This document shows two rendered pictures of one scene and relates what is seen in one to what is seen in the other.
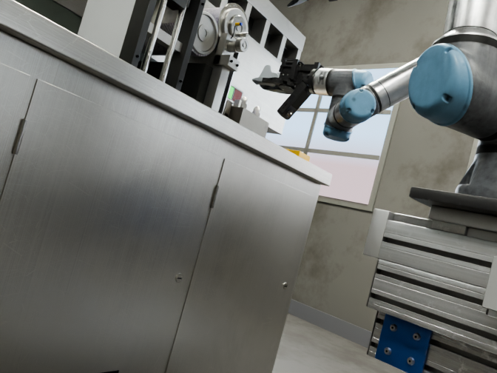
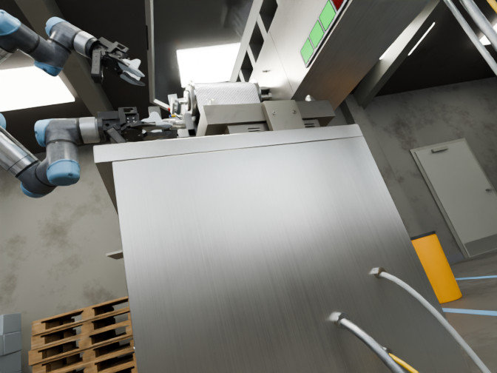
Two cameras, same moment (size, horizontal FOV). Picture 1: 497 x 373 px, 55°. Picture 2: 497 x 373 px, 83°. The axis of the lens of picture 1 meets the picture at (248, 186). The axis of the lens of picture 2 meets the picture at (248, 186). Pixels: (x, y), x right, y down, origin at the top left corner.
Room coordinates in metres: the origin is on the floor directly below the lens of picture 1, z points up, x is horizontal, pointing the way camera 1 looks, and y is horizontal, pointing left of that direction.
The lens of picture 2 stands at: (2.01, -0.51, 0.57)
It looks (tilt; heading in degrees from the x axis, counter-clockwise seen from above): 19 degrees up; 122
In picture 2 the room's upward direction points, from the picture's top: 16 degrees counter-clockwise
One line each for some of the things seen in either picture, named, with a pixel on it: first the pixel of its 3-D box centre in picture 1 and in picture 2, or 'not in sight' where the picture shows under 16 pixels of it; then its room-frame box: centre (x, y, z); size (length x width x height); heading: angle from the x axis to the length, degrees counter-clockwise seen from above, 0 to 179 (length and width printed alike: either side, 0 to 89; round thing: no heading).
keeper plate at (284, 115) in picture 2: not in sight; (284, 118); (1.77, 0.15, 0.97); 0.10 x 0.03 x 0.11; 54
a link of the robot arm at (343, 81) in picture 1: (350, 84); (61, 133); (1.25, -0.19, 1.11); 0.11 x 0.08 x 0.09; 54
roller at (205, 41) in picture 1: (174, 33); not in sight; (1.42, 0.34, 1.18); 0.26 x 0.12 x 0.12; 54
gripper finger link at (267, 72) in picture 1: (265, 74); (156, 129); (1.39, 0.04, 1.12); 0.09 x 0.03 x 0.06; 63
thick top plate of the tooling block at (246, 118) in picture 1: (210, 118); (265, 126); (1.69, 0.20, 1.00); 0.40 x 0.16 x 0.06; 54
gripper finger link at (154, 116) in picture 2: (274, 81); (156, 120); (1.43, 0.01, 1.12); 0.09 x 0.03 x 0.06; 45
